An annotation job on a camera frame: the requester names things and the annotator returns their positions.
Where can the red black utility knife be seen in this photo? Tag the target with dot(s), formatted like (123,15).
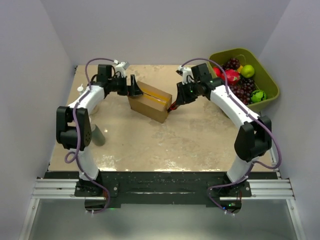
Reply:
(173,107)

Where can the pink dragon fruit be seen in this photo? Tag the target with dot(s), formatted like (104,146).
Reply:
(231,76)

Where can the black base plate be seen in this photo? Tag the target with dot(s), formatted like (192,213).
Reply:
(220,186)

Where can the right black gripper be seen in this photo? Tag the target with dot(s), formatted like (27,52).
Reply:
(183,97)

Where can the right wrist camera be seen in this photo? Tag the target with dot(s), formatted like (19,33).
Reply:
(186,74)

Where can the grey cylindrical bottle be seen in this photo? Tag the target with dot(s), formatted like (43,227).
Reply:
(97,136)

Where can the yellow fruit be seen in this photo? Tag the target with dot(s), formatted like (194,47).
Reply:
(240,69)

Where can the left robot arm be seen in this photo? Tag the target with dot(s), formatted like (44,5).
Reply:
(73,125)

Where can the green apple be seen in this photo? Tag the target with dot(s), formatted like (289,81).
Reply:
(247,71)

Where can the green striped melon ball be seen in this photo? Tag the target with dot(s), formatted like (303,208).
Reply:
(258,96)

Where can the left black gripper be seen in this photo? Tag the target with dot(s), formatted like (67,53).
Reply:
(133,90)

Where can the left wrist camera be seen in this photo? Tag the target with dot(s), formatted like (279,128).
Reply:
(121,68)

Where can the green plastic basket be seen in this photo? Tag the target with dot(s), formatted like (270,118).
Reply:
(263,80)

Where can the red apple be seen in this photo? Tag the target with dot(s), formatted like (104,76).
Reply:
(217,71)

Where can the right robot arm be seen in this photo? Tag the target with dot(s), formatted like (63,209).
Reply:
(253,139)

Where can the dark grape bunch top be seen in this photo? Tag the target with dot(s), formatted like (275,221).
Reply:
(231,64)

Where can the aluminium rail frame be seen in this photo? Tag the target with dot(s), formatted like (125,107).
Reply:
(260,189)

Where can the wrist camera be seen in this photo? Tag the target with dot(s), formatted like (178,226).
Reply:
(121,68)
(186,74)

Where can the purple grape bunch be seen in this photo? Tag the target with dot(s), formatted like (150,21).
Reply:
(243,89)

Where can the brown cardboard express box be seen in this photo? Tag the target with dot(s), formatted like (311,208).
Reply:
(154,103)

